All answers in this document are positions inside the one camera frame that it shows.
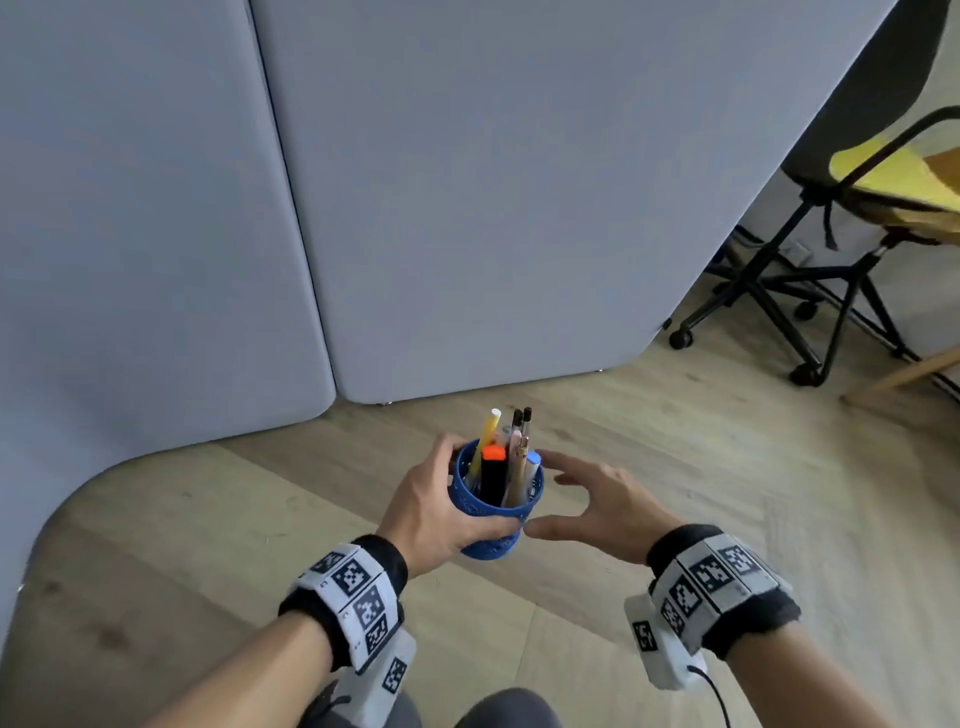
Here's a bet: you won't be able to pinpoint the black wristband with marker tags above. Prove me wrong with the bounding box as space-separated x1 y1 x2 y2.
278 534 410 673
646 523 802 661

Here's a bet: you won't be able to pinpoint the person's left hand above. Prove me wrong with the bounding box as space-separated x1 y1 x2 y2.
374 433 523 579

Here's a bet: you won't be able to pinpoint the orange black highlighter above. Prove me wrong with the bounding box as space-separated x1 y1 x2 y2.
479 444 510 505

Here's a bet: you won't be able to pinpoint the yellow white marker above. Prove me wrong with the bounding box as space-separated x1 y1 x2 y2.
466 408 502 481

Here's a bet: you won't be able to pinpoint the mustard yellow chair seat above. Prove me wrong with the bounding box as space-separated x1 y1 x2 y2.
862 146 960 249

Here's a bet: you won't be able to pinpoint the slim gold brown pen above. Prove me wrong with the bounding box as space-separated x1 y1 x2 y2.
503 446 528 508

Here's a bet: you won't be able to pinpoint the person's right hand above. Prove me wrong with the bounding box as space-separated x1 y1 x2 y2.
523 449 688 565

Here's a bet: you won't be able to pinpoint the person's right forearm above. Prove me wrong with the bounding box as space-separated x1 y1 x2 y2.
723 622 894 728

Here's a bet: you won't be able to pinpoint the grey blue trousers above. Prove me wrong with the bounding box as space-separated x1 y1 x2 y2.
359 686 564 728

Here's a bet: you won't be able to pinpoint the blue mesh pen holder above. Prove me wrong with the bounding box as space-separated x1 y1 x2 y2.
448 438 547 562

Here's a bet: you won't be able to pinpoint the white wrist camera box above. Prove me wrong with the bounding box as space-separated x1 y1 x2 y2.
623 592 709 691
299 626 418 728

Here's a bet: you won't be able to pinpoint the grey felt partition panel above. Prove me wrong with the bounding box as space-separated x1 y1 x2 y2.
0 0 151 661
74 0 337 460
251 0 901 406

